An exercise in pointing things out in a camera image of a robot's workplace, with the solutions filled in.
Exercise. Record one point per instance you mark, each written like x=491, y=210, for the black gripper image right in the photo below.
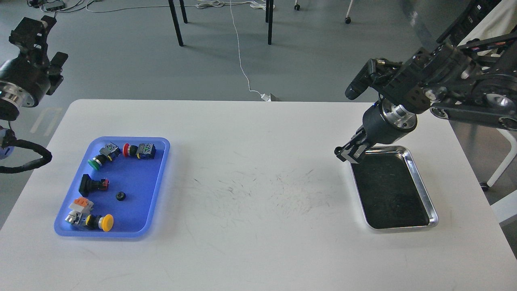
x=384, y=123

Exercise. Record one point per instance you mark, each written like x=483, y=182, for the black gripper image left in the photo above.
x=21, y=83

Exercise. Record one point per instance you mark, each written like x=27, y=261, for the silver metal tray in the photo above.
x=391, y=191

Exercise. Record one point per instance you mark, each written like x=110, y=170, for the blue plastic tray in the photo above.
x=140, y=180

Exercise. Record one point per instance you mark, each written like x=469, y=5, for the black table leg left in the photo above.
x=175, y=18

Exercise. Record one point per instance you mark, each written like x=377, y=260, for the black table leg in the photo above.
x=269, y=20
x=175, y=18

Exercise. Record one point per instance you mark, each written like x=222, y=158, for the orange grey contact block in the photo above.
x=82, y=205

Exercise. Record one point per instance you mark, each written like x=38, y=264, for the black table leg right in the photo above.
x=269, y=20

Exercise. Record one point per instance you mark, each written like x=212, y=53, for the green push button switch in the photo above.
x=107, y=153

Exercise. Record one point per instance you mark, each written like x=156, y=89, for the black push button switch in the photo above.
x=88, y=185

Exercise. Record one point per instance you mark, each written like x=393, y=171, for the red push button switch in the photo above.
x=143, y=151

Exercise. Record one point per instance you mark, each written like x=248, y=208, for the yellow push button switch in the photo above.
x=91, y=221

